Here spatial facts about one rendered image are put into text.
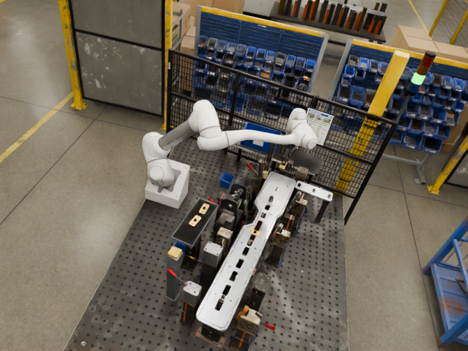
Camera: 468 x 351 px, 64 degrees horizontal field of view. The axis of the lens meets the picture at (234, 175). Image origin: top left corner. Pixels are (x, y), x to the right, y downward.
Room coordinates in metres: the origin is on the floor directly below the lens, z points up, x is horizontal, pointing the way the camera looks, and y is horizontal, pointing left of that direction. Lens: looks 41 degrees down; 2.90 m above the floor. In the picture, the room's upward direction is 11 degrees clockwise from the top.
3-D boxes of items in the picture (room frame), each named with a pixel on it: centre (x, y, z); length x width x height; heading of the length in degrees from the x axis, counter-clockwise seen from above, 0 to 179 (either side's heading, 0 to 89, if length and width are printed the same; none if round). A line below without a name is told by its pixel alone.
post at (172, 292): (1.25, 0.24, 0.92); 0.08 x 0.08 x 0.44; 75
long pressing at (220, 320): (1.62, -0.21, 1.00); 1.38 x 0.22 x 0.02; 165
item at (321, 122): (2.59, -0.57, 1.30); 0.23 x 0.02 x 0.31; 75
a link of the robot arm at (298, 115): (2.08, -0.34, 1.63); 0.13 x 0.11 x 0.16; 24
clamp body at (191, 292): (1.11, 0.11, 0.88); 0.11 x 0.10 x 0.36; 75
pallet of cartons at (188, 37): (5.45, 1.08, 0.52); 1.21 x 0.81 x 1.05; 0
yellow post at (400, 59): (2.57, -0.96, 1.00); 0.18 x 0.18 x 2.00; 75
